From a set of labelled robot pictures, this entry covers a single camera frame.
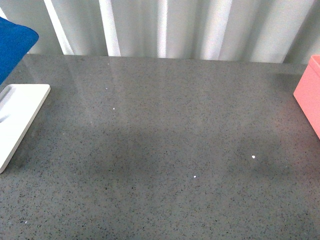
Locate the blue microfiber cloth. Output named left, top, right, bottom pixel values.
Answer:
left=0, top=18, right=39, bottom=83

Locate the white towel rack base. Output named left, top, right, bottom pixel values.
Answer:
left=0, top=84, right=51, bottom=173

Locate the pink plastic box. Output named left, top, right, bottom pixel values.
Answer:
left=293, top=54, right=320, bottom=138

